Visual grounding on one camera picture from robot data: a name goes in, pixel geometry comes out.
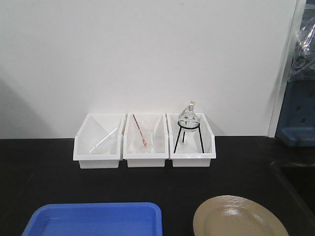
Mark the beige plate with black rim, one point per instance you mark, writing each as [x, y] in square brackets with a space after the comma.
[229, 215]

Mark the blue plastic tray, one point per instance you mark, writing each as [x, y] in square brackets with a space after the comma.
[96, 219]

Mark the middle white storage bin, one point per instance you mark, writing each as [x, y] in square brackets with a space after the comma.
[160, 151]

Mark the white storage bin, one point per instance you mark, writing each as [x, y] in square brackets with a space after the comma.
[92, 130]
[190, 149]
[160, 151]

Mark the clear glass beaker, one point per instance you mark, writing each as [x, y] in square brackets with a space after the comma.
[148, 135]

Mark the glass alcohol lamp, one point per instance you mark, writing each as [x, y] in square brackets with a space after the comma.
[188, 118]

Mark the clear glass rod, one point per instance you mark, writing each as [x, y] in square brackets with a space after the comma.
[104, 145]

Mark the right white storage bin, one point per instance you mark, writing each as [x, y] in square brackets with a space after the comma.
[190, 149]

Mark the left white storage bin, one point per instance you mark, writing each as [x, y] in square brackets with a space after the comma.
[92, 130]

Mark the clear plastic wrap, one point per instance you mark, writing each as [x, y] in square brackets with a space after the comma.
[303, 63]

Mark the black sink basin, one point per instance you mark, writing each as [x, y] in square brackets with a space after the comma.
[299, 180]

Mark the black wire tripod stand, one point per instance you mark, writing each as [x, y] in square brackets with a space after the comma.
[186, 129]

